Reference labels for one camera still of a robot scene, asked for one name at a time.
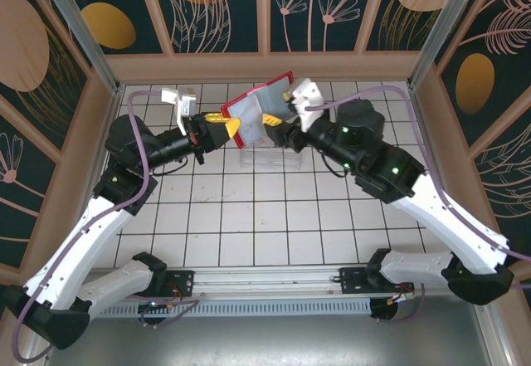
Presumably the red card holder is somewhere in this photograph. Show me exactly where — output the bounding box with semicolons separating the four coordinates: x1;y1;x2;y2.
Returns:
219;70;296;150

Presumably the clear acrylic organizer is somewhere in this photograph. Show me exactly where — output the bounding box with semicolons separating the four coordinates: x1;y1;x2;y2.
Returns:
239;137;304;172

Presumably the grey metal sheet panel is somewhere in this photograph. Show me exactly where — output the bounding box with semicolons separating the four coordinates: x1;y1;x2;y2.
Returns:
39;315;505;366

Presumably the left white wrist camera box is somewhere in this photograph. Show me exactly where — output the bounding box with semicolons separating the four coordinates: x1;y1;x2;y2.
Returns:
160;86;197;129

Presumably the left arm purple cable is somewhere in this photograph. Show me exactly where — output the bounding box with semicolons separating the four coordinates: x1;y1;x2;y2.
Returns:
12;90;200;363

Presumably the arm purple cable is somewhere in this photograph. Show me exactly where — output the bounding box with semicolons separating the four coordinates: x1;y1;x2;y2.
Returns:
304;85;531;325
12;90;200;363

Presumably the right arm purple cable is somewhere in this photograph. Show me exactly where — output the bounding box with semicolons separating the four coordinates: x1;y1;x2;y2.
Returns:
304;85;531;325

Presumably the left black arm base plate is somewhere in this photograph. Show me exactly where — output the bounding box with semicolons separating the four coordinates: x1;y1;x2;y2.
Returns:
119;269;196;299

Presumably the aluminium corner post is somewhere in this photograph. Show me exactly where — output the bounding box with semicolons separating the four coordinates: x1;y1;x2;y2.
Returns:
407;0;497;90
33;0;122;95

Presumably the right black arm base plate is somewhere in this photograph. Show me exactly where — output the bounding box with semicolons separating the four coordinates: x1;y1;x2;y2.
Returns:
339;266;416;296

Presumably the aluminium mounting rail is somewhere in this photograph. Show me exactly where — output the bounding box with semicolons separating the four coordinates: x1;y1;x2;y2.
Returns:
41;261;491;300

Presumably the slotted grey cable duct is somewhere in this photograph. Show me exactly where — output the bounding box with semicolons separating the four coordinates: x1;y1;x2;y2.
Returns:
55;298;373;318

